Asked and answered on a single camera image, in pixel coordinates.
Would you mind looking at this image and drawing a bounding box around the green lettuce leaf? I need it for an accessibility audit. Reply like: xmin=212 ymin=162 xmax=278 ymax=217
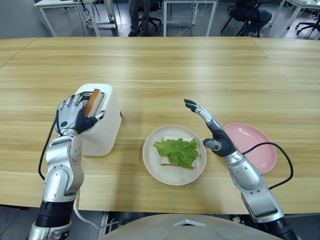
xmin=152 ymin=138 xmax=200 ymax=169

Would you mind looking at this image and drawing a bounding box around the black cable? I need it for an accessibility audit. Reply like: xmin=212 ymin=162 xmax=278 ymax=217
xmin=241 ymin=142 xmax=294 ymax=190
xmin=38 ymin=109 xmax=63 ymax=181

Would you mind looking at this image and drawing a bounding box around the robot body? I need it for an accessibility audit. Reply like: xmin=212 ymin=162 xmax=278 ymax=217
xmin=98 ymin=213 xmax=283 ymax=240

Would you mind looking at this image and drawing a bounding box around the black office chair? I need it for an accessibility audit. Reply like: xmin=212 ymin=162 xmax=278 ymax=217
xmin=295 ymin=14 xmax=320 ymax=41
xmin=220 ymin=0 xmax=264 ymax=38
xmin=138 ymin=0 xmax=162 ymax=33

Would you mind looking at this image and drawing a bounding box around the pink plate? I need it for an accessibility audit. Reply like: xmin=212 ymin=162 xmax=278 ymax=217
xmin=222 ymin=123 xmax=278 ymax=174

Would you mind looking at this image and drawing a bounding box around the cream toaster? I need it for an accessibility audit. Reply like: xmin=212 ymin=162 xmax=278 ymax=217
xmin=74 ymin=83 xmax=124 ymax=158

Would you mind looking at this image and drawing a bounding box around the person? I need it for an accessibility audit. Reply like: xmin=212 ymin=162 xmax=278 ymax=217
xmin=239 ymin=0 xmax=273 ymax=38
xmin=127 ymin=0 xmax=152 ymax=38
xmin=85 ymin=0 xmax=118 ymax=25

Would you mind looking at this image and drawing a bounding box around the white cord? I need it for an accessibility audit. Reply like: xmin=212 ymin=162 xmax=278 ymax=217
xmin=73 ymin=189 xmax=101 ymax=231

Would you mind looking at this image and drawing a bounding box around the cream plate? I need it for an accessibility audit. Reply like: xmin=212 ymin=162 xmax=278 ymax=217
xmin=142 ymin=124 xmax=208 ymax=187

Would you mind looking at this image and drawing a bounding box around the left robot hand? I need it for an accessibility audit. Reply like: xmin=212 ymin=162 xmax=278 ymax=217
xmin=56 ymin=92 xmax=106 ymax=136

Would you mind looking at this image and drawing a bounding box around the bread slice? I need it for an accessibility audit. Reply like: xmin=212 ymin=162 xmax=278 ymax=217
xmin=159 ymin=135 xmax=201 ymax=170
xmin=83 ymin=88 xmax=102 ymax=118

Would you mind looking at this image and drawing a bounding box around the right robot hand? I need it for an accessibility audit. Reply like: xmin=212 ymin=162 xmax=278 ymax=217
xmin=184 ymin=98 xmax=237 ymax=158

